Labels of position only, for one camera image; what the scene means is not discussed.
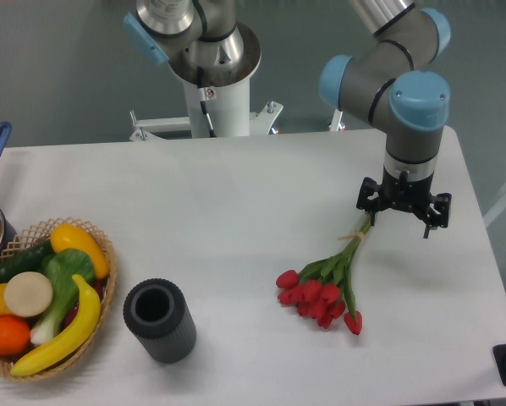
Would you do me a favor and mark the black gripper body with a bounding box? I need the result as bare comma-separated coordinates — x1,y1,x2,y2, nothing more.
377,162,434,213

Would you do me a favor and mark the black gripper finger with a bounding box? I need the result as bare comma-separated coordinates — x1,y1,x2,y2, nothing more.
356,177,381,226
423,193,452,239

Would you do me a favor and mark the red tulip bouquet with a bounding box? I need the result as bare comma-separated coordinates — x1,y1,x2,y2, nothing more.
275,219,371,335

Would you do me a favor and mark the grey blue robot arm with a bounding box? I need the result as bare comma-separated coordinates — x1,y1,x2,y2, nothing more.
123,1,451,230

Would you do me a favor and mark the dark grey ribbed vase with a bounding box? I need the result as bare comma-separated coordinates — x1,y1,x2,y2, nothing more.
123,278,197,364

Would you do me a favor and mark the yellow banana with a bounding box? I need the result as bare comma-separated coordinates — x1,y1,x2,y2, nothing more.
10,274,101,377

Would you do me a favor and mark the green white bok choy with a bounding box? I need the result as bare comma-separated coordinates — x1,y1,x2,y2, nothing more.
30,249,94,347

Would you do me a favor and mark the green cucumber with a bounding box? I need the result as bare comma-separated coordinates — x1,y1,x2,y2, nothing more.
0,239,54,283

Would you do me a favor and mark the beige round disc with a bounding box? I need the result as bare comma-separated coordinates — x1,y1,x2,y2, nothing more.
4,272,53,317

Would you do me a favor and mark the orange fruit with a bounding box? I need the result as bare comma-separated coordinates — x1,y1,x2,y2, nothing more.
0,315,30,356

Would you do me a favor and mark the woven wicker basket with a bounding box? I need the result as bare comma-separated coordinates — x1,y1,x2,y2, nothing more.
0,217,117,381

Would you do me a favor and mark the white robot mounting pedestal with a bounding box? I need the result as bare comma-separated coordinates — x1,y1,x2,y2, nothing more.
129,78,283,141

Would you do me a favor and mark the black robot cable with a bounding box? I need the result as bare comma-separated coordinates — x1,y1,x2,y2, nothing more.
195,66,217,139

